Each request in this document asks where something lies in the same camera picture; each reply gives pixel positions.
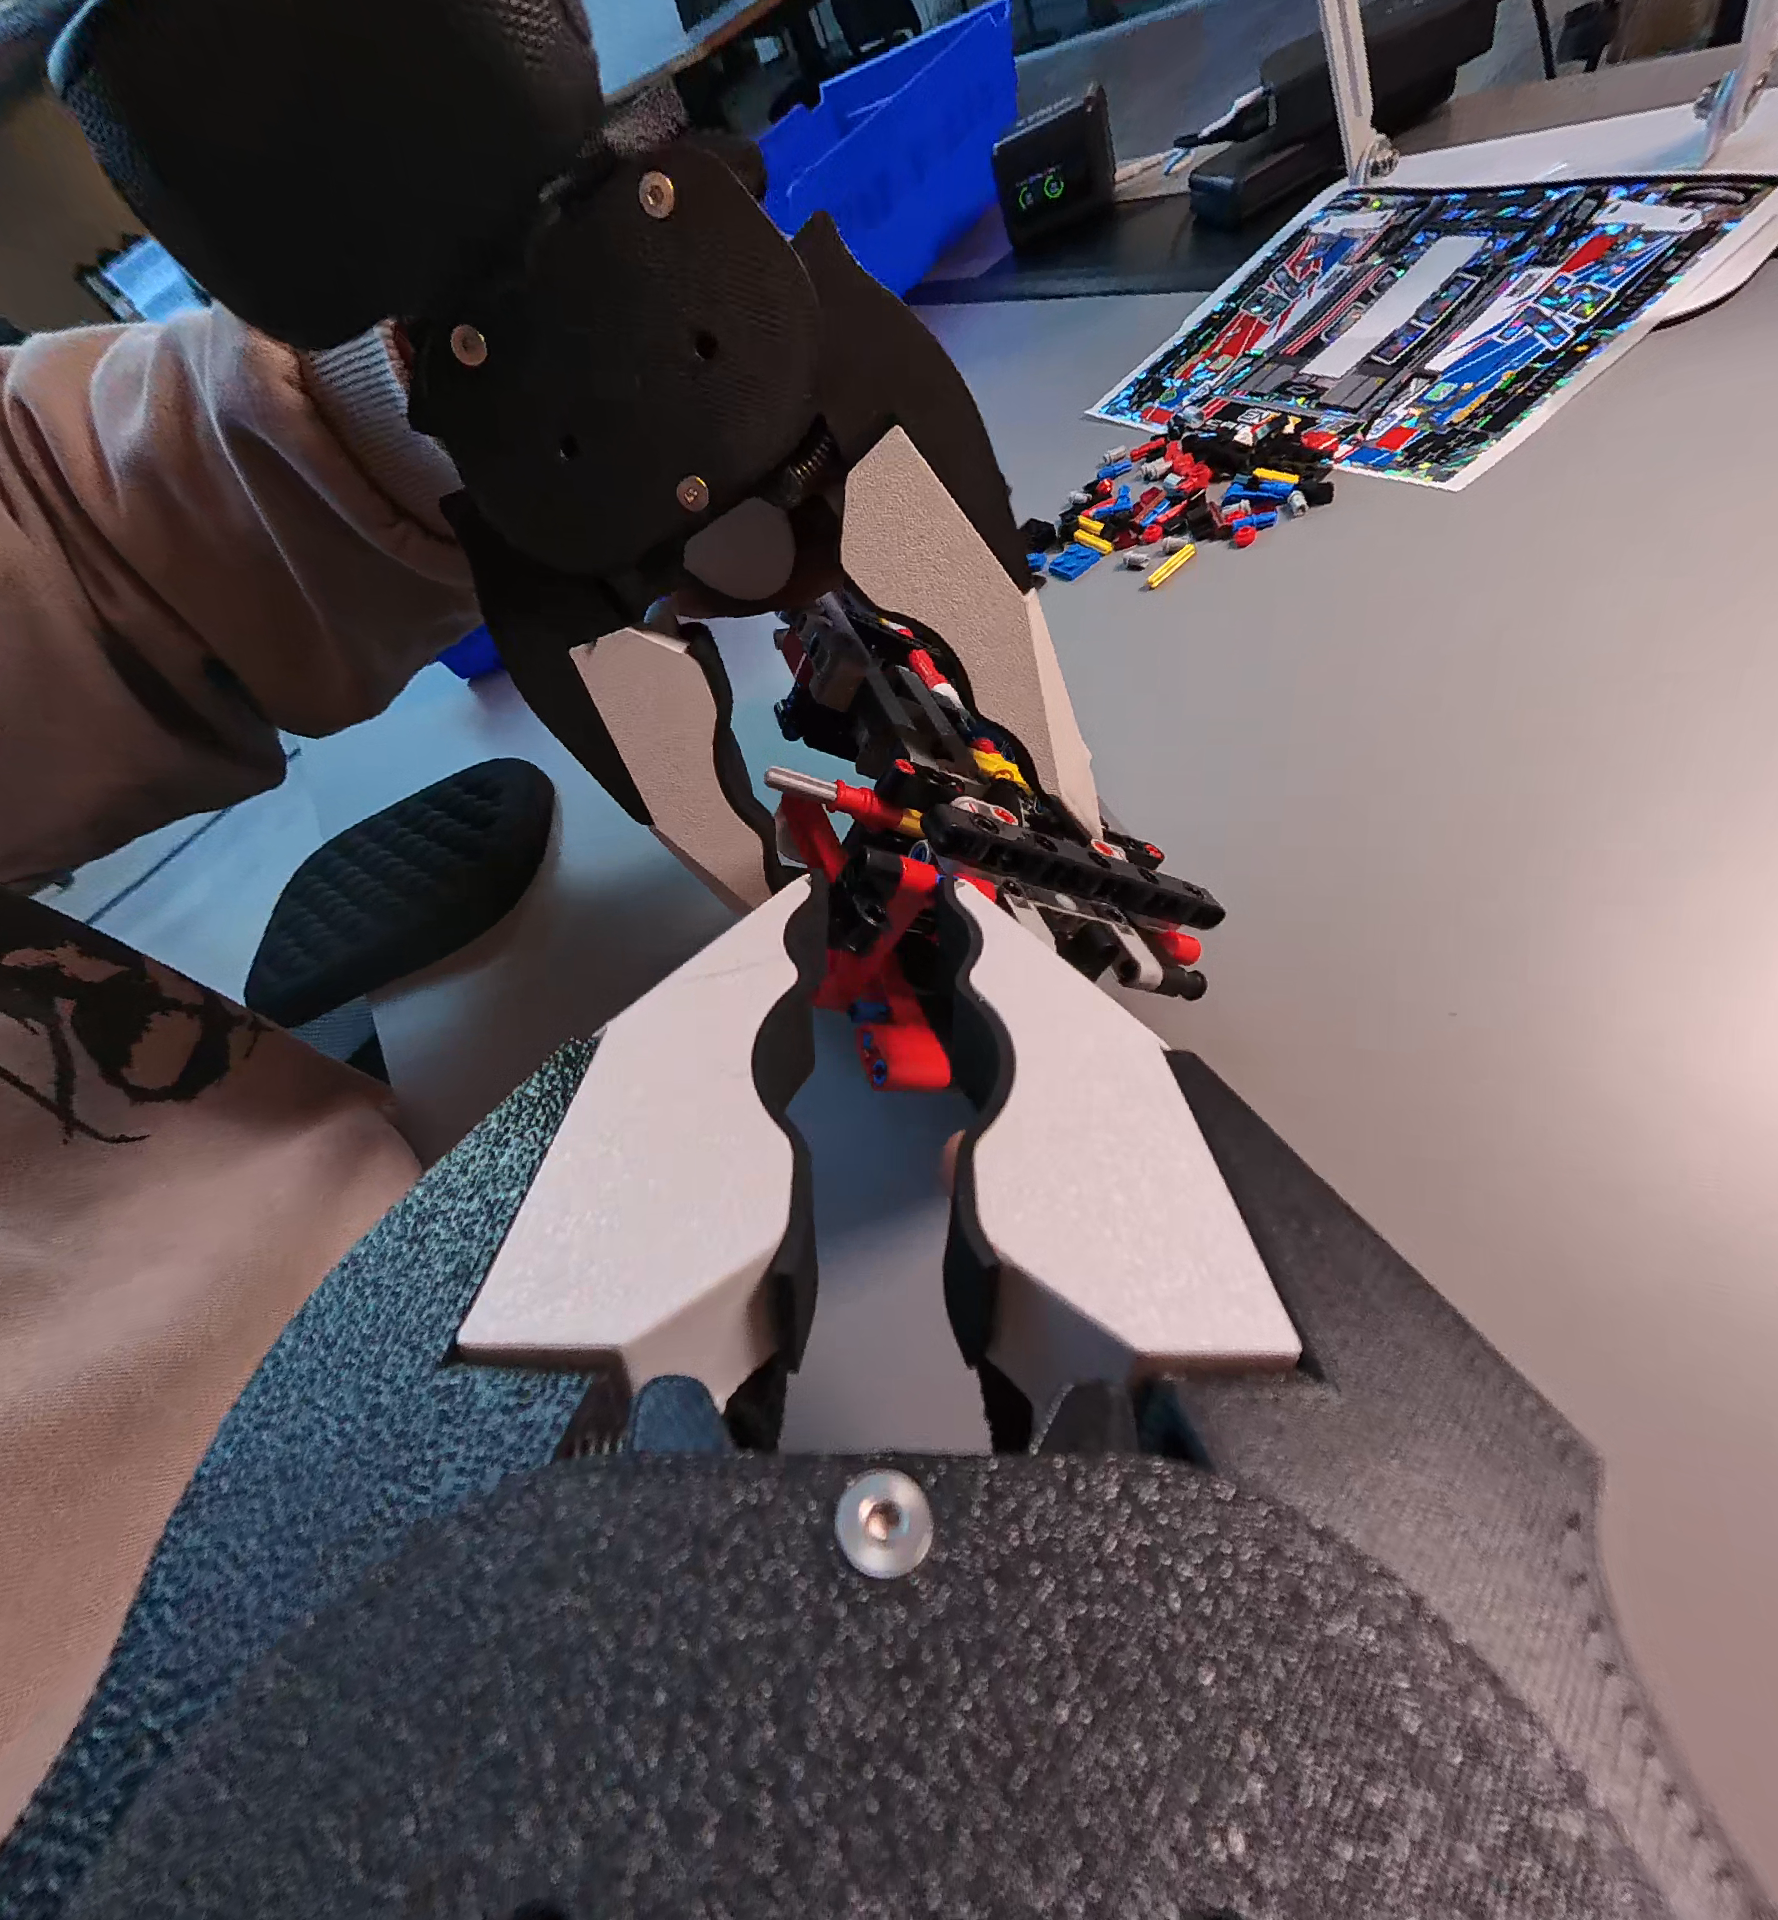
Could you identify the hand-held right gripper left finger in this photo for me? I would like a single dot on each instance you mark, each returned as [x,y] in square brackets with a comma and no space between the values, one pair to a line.
[634,1199]

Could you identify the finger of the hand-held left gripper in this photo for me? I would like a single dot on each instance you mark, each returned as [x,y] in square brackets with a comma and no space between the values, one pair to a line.
[664,736]
[949,570]

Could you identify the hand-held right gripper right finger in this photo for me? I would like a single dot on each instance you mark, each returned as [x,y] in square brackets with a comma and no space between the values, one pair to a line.
[1130,1199]

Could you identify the lego car chassis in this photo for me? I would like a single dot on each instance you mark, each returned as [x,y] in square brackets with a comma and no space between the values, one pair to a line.
[1070,877]

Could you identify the yellow lego axle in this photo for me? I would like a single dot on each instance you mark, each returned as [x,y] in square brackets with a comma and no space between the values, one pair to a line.
[1172,566]

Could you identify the pile of mixed lego pieces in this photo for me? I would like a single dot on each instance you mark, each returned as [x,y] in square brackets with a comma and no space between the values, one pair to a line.
[1188,495]

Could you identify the black chair armrest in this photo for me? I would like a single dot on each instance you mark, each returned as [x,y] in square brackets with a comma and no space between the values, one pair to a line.
[394,886]

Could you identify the blue storage bin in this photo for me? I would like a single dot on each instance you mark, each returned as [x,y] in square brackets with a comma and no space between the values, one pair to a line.
[889,151]

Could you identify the black power bank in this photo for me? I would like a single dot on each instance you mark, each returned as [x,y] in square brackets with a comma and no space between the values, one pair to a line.
[1054,172]

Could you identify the small black charger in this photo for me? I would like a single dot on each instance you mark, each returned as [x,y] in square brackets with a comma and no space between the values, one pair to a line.
[1265,183]

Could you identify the holographic sticker sheet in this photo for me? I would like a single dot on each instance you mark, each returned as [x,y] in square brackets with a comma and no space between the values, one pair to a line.
[1429,331]

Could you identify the large black power adapter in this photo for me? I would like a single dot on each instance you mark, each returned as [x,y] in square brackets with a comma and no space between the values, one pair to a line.
[1400,75]

